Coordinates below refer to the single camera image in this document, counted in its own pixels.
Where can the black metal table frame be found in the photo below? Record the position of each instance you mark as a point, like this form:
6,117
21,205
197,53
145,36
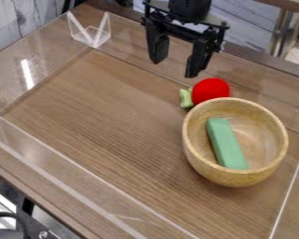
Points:
17,222

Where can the green rectangular block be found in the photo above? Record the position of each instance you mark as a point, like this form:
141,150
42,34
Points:
225,147

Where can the wooden background table leg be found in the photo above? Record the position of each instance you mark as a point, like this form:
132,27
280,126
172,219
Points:
284,33

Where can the clear acrylic tray wall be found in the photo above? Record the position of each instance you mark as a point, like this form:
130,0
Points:
97,211

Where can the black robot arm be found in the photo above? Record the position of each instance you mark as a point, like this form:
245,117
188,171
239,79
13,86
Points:
185,20

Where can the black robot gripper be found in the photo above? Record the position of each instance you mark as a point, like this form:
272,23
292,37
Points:
185,19

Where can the light wooden bowl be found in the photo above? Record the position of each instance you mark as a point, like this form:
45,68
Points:
259,132

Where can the red plush fruit green stem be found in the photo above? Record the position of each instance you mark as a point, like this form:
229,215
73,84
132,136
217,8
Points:
207,89

